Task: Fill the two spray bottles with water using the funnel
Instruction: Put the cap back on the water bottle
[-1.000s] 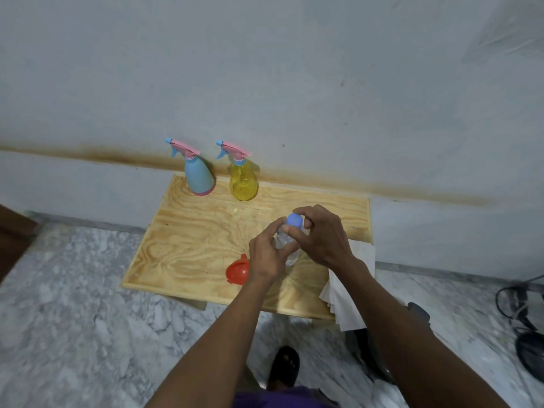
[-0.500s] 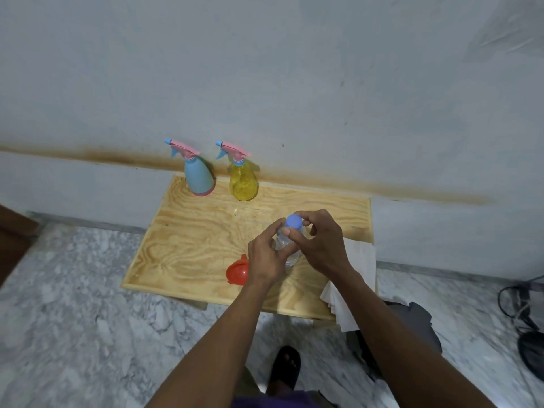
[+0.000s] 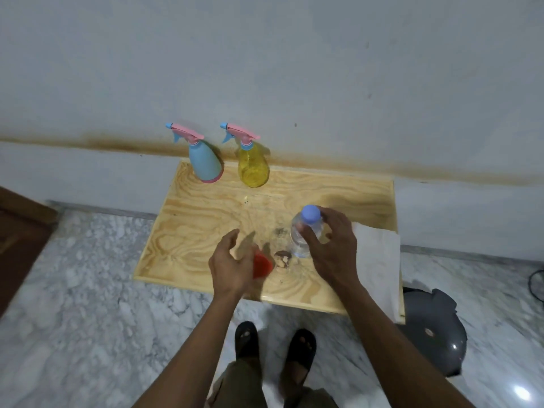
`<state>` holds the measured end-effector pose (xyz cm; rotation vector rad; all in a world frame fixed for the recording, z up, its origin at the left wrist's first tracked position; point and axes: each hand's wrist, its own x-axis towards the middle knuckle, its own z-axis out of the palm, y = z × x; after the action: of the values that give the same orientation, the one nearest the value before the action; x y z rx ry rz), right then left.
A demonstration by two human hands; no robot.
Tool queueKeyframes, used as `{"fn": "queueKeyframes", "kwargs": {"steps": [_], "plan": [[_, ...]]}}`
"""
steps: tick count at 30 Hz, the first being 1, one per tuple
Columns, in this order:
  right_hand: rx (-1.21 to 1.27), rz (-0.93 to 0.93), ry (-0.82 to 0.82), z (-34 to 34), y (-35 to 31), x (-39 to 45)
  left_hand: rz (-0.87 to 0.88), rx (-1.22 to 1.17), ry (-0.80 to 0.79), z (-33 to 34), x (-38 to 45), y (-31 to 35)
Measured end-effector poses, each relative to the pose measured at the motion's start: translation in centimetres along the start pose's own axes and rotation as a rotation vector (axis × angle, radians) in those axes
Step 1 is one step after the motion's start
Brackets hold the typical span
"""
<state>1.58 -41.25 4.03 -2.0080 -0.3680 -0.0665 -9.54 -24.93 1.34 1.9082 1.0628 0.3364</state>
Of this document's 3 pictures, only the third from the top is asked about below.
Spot person's right forearm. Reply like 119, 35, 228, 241
335, 281, 476, 408

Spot red plastic funnel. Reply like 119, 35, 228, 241
253, 246, 274, 279

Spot light wooden table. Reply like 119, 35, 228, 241
133, 160, 405, 325

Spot blue spray bottle pink trigger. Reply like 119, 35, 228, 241
165, 122, 224, 184

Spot clear water bottle blue cap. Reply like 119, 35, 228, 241
290, 204, 326, 259

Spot white cloth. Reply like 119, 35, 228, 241
351, 222, 402, 324

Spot clear glass bottle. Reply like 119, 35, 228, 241
270, 227, 295, 269

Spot brown wooden door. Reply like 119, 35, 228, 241
0, 186, 59, 319

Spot person's left forearm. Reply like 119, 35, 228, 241
131, 290, 245, 408

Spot person's olive trousers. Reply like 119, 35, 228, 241
206, 357, 341, 408

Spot person's right hand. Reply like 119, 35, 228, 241
298, 206, 363, 294

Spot yellow spray bottle pink trigger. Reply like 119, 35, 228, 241
220, 122, 270, 188

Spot person's black sandal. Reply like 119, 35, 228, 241
281, 329, 318, 398
235, 321, 260, 362

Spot black cable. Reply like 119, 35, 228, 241
528, 269, 544, 303

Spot person's right black sandal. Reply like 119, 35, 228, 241
281, 329, 318, 398

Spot person's left hand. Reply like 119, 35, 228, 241
208, 228, 260, 300

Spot person's left black sandal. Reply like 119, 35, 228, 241
235, 321, 260, 362

